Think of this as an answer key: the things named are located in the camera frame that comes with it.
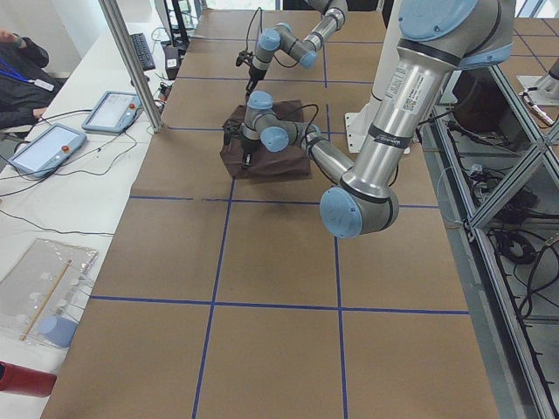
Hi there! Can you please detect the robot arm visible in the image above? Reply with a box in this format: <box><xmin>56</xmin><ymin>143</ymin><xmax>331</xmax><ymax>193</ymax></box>
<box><xmin>239</xmin><ymin>1</ymin><xmax>515</xmax><ymax>238</ymax></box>
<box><xmin>236</xmin><ymin>0</ymin><xmax>349</xmax><ymax>97</ymax></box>

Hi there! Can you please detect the light blue cup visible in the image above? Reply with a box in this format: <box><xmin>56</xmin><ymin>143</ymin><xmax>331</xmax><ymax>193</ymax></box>
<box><xmin>38</xmin><ymin>315</ymin><xmax>78</xmax><ymax>348</ymax></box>

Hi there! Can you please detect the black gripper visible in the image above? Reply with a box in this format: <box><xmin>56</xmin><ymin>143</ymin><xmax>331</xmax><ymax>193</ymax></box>
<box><xmin>245</xmin><ymin>65</ymin><xmax>265</xmax><ymax>98</ymax></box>
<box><xmin>239</xmin><ymin>134</ymin><xmax>259</xmax><ymax>169</ymax></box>

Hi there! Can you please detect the black keyboard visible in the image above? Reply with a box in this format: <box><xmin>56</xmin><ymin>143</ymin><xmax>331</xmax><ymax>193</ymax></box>
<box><xmin>129</xmin><ymin>33</ymin><xmax>156</xmax><ymax>72</ymax></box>

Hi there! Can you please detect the aluminium frame post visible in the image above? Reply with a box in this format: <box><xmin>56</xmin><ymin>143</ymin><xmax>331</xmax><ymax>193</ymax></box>
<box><xmin>99</xmin><ymin>0</ymin><xmax>163</xmax><ymax>133</ymax></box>

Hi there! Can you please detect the red cylinder object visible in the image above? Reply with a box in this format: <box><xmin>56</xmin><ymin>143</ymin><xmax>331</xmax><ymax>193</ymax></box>
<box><xmin>1</xmin><ymin>361</ymin><xmax>57</xmax><ymax>397</ymax></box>

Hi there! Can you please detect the near teach pendant tablet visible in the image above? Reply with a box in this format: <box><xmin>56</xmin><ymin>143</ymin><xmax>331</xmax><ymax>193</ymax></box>
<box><xmin>8</xmin><ymin>124</ymin><xmax>86</xmax><ymax>178</ymax></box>

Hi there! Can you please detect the wooden stick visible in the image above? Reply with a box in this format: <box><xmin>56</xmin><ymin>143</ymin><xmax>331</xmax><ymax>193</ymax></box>
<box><xmin>19</xmin><ymin>259</ymin><xmax>72</xmax><ymax>341</ymax></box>

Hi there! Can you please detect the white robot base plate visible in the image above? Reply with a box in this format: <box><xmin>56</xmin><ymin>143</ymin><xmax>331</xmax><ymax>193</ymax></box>
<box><xmin>345</xmin><ymin>94</ymin><xmax>387</xmax><ymax>153</ymax></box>

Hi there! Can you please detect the seated person in black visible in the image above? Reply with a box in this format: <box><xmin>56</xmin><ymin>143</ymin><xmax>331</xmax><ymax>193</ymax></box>
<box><xmin>1</xmin><ymin>29</ymin><xmax>62</xmax><ymax>129</ymax></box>

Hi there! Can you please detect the far teach pendant tablet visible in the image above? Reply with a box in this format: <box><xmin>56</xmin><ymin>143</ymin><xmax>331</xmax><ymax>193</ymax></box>
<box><xmin>81</xmin><ymin>91</ymin><xmax>141</xmax><ymax>134</ymax></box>

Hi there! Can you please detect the dark brown t-shirt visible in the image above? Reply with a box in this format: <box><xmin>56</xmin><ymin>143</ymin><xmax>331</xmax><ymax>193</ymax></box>
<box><xmin>218</xmin><ymin>100</ymin><xmax>313</xmax><ymax>180</ymax></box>

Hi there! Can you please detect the clear plastic bag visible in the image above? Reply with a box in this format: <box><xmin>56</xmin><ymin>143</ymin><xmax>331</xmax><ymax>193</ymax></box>
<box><xmin>1</xmin><ymin>238</ymin><xmax>98</xmax><ymax>348</ymax></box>

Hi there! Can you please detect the black right braided cable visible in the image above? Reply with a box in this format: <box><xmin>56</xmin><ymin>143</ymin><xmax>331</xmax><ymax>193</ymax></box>
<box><xmin>244</xmin><ymin>6</ymin><xmax>264</xmax><ymax>54</ymax></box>

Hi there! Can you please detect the aluminium truss frame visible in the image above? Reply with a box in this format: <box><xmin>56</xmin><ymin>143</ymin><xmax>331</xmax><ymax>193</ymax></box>
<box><xmin>419</xmin><ymin>56</ymin><xmax>558</xmax><ymax>418</ymax></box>

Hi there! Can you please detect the teach pendant tablet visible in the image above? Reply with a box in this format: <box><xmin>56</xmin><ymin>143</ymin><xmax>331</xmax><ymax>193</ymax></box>
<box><xmin>8</xmin><ymin>124</ymin><xmax>86</xmax><ymax>178</ymax></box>
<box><xmin>81</xmin><ymin>91</ymin><xmax>141</xmax><ymax>134</ymax></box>

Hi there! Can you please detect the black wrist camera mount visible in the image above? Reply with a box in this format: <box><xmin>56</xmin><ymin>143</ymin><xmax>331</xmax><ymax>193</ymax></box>
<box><xmin>235</xmin><ymin>50</ymin><xmax>254</xmax><ymax>67</ymax></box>
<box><xmin>223</xmin><ymin>120</ymin><xmax>242</xmax><ymax>148</ymax></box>

